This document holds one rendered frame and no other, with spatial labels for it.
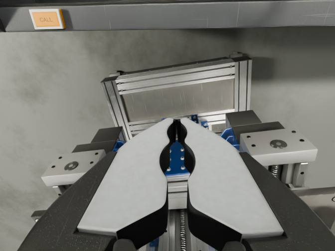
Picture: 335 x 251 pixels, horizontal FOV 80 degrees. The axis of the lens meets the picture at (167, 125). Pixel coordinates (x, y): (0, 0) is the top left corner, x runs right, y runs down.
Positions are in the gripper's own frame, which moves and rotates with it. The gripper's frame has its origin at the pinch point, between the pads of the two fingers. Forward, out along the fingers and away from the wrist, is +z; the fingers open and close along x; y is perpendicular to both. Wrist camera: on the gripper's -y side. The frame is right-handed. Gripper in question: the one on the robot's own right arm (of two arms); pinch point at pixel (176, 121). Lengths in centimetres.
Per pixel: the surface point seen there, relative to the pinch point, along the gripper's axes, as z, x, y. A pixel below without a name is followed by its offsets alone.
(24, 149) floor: 123, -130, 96
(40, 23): 26.5, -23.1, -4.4
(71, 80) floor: 123, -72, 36
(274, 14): 27.7, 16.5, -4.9
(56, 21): 26.5, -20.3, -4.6
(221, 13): 27.7, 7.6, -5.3
